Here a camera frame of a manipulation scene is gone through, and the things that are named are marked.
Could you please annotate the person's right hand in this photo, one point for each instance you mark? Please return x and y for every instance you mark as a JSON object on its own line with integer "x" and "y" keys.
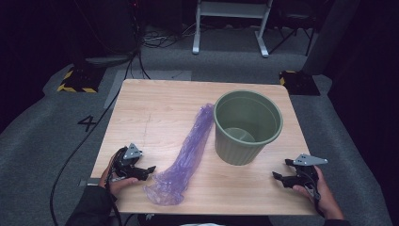
{"x": 326, "y": 197}

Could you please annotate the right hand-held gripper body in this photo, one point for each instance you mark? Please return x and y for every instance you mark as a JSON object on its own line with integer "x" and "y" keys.
{"x": 306, "y": 174}

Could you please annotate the black stand with grey base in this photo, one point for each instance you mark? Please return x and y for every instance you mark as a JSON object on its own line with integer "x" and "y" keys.
{"x": 106, "y": 31}

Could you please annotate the green plastic bin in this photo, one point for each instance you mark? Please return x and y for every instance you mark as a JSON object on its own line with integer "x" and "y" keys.
{"x": 241, "y": 147}

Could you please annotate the grey tape strip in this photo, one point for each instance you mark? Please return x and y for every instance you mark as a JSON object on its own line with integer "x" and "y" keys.
{"x": 89, "y": 182}

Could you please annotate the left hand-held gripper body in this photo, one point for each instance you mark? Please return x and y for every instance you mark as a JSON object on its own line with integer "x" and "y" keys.
{"x": 125, "y": 163}

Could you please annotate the purple plastic bag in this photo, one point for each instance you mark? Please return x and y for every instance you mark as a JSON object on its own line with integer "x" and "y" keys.
{"x": 185, "y": 157}

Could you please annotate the grey column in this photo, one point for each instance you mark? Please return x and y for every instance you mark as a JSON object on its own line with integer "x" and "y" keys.
{"x": 332, "y": 34}

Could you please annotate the black folding stand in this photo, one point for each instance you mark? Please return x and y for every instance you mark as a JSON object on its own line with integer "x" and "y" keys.
{"x": 298, "y": 22}

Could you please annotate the person's left hand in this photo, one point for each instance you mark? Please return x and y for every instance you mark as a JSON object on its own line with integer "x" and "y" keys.
{"x": 120, "y": 185}

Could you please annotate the white metal stand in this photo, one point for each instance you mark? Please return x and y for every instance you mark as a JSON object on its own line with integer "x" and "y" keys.
{"x": 232, "y": 9}

